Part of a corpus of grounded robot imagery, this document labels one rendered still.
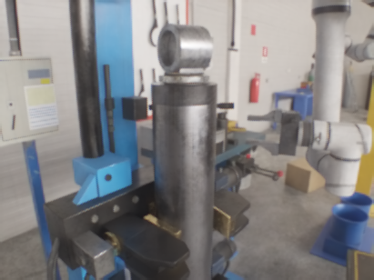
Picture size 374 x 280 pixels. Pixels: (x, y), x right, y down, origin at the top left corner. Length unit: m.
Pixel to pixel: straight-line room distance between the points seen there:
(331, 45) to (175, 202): 0.69
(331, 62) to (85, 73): 0.81
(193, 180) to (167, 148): 0.13
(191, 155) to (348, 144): 0.45
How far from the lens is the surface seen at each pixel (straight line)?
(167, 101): 0.81
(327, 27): 0.95
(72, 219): 0.94
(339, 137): 0.85
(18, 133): 1.47
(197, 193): 0.90
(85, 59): 1.04
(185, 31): 0.84
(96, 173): 0.99
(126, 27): 1.24
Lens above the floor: 1.54
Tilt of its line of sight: 16 degrees down
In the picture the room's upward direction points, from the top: straight up
